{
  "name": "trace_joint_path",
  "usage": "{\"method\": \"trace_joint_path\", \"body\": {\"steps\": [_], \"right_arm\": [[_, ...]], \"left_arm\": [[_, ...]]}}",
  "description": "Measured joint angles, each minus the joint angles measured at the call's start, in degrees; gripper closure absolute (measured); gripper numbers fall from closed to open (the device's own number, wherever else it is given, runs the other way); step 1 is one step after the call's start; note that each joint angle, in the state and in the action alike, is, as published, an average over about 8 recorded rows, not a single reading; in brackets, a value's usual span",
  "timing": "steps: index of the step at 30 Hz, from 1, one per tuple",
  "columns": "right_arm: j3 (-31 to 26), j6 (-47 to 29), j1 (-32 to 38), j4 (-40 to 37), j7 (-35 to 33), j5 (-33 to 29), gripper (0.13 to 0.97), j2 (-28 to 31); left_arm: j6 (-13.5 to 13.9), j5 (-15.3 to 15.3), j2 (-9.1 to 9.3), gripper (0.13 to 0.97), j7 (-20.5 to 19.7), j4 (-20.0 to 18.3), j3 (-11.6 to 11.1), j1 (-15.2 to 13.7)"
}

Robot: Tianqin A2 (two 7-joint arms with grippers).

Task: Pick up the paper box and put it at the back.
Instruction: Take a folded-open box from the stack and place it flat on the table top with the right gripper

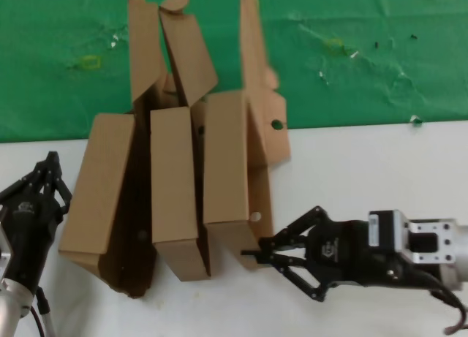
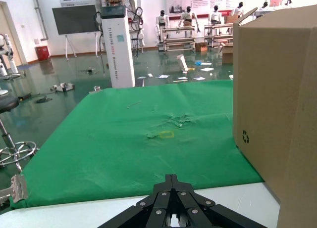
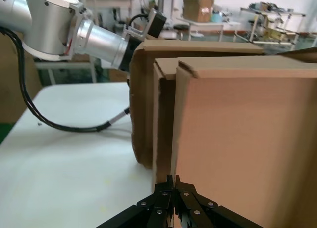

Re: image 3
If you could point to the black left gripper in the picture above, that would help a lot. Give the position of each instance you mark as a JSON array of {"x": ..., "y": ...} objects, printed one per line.
[{"x": 130, "y": 55}]

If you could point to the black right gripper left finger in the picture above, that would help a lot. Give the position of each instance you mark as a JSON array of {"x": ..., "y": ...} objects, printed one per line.
[{"x": 158, "y": 203}]

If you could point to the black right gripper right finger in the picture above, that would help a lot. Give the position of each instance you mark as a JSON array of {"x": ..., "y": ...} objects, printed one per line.
[{"x": 190, "y": 203}]

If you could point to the brown paper box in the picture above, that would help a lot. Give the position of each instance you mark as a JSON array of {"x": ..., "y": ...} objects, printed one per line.
[
  {"x": 163, "y": 69},
  {"x": 198, "y": 46},
  {"x": 247, "y": 139}
]

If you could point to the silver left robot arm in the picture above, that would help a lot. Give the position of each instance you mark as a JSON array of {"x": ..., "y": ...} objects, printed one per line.
[{"x": 49, "y": 22}]

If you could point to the background cardboard box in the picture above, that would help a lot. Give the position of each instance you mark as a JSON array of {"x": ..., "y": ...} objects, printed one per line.
[{"x": 198, "y": 9}]

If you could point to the black round stool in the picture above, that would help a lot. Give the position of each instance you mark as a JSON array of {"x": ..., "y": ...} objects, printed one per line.
[{"x": 181, "y": 29}]

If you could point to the large open cardboard carton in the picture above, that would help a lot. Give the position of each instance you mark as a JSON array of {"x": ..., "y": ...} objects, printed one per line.
[{"x": 140, "y": 114}]

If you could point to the white background table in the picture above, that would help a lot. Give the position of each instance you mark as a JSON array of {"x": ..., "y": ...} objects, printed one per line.
[{"x": 210, "y": 26}]

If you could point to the teal cup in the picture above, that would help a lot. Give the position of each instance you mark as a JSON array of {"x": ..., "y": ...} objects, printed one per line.
[{"x": 215, "y": 17}]

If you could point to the brown cardboard sheet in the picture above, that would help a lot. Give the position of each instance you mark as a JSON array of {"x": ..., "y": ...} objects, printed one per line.
[{"x": 12, "y": 77}]

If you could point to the metal pipe rack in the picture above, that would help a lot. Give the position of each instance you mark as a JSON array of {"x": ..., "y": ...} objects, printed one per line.
[{"x": 272, "y": 22}]

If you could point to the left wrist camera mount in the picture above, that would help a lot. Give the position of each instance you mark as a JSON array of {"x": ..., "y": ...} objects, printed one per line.
[{"x": 156, "y": 22}]

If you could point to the white frame table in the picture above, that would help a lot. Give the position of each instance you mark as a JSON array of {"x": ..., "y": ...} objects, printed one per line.
[{"x": 62, "y": 64}]

